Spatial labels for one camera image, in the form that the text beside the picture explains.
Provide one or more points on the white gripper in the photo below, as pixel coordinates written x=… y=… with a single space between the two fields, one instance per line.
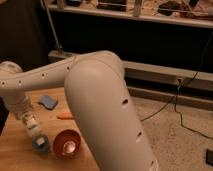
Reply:
x=18 y=104

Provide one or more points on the white plastic bottle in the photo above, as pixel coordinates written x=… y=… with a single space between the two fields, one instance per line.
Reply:
x=33 y=128

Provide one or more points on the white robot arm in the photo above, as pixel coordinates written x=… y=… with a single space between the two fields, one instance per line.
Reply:
x=99 y=100

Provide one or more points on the red ceramic bowl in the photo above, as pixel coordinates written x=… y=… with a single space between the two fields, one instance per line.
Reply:
x=67 y=144

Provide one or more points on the blue sponge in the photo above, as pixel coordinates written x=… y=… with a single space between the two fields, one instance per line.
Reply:
x=48 y=102

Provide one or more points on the small blue cup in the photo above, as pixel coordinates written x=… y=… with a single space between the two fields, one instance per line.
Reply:
x=41 y=145

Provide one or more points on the metal pole stand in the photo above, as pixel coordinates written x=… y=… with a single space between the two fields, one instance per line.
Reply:
x=59 y=49

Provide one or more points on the black box on floor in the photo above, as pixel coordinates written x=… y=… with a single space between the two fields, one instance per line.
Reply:
x=209 y=157

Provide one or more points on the wooden shelf with clutter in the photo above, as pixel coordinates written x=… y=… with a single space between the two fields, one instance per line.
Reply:
x=194 y=13

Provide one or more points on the orange handled tool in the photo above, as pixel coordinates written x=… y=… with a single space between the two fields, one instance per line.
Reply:
x=65 y=116

